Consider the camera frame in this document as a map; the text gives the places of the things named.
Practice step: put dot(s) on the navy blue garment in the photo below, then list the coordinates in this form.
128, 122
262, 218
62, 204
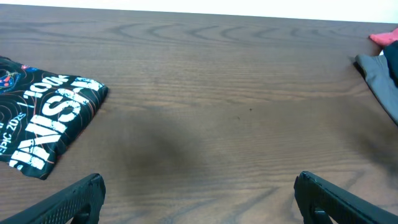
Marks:
391, 54

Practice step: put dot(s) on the red t-shirt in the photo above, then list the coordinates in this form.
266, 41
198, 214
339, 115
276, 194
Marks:
385, 39

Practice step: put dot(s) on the grey folded garment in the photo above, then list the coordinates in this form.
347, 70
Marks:
378, 78

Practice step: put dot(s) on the black orange-patterned jersey shirt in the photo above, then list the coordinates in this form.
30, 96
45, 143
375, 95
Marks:
42, 113

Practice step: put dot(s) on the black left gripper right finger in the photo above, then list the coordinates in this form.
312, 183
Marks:
320, 201

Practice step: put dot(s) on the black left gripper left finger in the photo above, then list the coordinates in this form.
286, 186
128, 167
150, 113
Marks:
81, 202

